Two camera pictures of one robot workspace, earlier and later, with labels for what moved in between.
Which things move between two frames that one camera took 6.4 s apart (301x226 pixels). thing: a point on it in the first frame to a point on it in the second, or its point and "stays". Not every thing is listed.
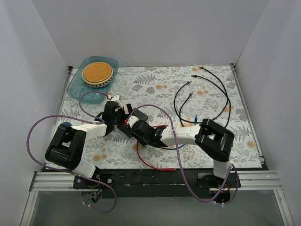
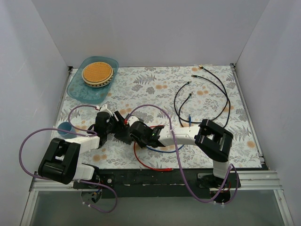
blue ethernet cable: x=196 y=120 to x=173 y=151
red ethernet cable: x=166 y=170 to x=162 y=169
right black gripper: x=128 y=130 stays
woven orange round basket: x=97 y=74 stays
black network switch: x=139 y=115 to x=123 y=134
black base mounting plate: x=153 y=182 stays
